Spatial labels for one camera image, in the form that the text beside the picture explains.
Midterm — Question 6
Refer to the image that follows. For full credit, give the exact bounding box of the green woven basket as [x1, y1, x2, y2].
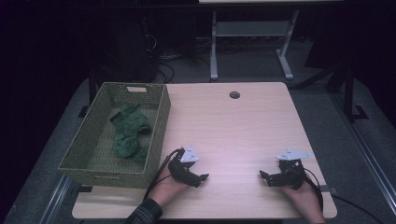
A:
[58, 81, 172, 189]

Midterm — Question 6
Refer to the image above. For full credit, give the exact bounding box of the white metal table frame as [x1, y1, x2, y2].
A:
[209, 8, 301, 82]

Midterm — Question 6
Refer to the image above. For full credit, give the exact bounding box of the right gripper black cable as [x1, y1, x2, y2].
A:
[292, 166, 325, 214]

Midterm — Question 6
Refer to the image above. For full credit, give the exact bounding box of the grey tape tab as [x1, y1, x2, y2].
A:
[314, 184, 338, 195]

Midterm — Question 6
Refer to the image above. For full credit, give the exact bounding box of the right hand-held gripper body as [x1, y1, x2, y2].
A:
[274, 147, 313, 190]

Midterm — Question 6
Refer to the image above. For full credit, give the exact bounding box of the person's right hand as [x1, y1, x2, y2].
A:
[278, 183, 327, 220]

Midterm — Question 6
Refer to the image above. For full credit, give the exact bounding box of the black floor cable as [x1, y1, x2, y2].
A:
[331, 193, 387, 224]

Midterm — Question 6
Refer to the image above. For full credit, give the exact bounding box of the dark cabinet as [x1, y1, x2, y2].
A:
[92, 12, 159, 84]

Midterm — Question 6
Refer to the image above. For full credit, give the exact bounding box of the tangle of black cables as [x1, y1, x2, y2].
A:
[157, 53, 185, 84]

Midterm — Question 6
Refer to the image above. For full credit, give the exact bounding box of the person's left hand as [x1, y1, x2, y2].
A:
[148, 175, 188, 206]

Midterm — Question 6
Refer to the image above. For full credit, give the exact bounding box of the metal floor rail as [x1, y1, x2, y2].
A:
[39, 175, 72, 224]
[329, 92, 396, 217]

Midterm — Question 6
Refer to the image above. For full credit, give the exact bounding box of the black metal stand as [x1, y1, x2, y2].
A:
[341, 65, 370, 123]
[77, 70, 98, 119]

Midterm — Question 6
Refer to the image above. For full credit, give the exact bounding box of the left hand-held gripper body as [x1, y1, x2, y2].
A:
[167, 145, 201, 185]

